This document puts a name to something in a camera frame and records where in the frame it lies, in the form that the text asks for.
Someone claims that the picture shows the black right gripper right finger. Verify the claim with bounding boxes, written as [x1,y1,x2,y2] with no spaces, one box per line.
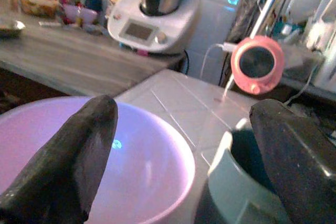
[248,99,336,224]

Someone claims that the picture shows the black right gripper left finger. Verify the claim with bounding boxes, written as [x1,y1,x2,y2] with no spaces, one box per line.
[0,94,119,224]

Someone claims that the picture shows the pale green mug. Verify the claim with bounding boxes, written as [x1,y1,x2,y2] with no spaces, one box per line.
[207,118,292,224]

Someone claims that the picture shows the pink plastic bowl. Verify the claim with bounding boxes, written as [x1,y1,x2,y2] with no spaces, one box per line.
[0,96,196,224]

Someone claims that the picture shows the grey kitchen counter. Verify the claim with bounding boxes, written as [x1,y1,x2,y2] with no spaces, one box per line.
[0,14,184,97]

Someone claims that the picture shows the silver metal dish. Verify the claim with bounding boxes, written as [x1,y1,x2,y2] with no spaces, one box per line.
[0,19,26,38]

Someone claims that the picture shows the small pink bowl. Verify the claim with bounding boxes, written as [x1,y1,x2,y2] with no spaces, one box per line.
[62,4,99,25]

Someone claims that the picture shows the clear food container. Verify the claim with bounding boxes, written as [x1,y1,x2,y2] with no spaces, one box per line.
[19,0,60,18]

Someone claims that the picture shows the chrome metal rack pole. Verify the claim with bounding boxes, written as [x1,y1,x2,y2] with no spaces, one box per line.
[249,0,289,39]

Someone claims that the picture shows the dark blue jar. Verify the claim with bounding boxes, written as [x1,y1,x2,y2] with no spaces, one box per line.
[84,0,103,13]

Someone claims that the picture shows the white kitchen cooking machine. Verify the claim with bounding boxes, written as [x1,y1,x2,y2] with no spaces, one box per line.
[107,0,203,55]

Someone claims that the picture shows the white charging cable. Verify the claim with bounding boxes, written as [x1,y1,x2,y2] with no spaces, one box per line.
[199,42,238,80]

